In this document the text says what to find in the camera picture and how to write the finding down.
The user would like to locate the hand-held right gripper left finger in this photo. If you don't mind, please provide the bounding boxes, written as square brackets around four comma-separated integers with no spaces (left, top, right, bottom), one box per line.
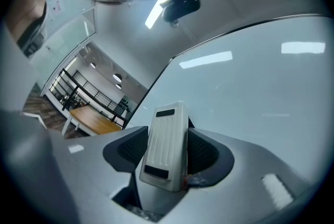
[49,126,157,224]

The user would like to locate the white paper notice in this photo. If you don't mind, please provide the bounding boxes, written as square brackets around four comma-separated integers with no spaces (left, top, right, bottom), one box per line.
[51,0,63,14]

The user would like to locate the large white whiteboard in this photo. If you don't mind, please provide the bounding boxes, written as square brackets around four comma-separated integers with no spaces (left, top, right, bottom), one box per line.
[125,13,334,187]

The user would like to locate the black metal railing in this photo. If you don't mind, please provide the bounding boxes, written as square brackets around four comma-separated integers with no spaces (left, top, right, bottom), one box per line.
[49,68,128,127]

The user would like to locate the white whiteboard eraser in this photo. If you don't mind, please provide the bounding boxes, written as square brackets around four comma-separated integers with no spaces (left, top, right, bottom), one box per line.
[139,101,195,192]

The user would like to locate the person's torso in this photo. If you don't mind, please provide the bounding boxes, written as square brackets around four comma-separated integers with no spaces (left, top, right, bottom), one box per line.
[5,0,79,56]

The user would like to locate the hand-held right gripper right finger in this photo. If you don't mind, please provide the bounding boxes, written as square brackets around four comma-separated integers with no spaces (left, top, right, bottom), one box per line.
[161,127,316,224]

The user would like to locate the black head camera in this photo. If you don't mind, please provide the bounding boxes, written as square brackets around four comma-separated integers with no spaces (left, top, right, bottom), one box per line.
[159,0,201,22]

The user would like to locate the dark display shelf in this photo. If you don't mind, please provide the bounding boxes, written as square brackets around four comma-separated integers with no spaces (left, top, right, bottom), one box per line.
[118,96,138,114]

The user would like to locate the wooden table white legs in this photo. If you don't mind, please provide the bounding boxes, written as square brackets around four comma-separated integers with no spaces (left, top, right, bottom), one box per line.
[62,104,126,137]

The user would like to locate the ceiling light strip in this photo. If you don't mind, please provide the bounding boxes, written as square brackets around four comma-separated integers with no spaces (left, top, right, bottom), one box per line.
[145,0,188,29]

